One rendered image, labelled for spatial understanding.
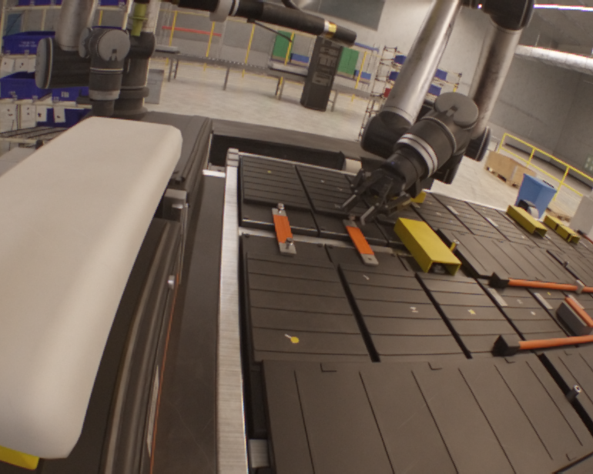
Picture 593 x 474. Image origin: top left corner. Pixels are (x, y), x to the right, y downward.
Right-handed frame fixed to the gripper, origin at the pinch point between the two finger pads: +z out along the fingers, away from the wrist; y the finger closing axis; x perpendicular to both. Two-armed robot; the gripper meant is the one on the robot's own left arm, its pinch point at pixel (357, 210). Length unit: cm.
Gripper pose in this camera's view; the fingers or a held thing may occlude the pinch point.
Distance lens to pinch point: 71.5
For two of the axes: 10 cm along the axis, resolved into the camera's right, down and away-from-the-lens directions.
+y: 6.1, 5.0, -6.1
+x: 3.1, 5.6, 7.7
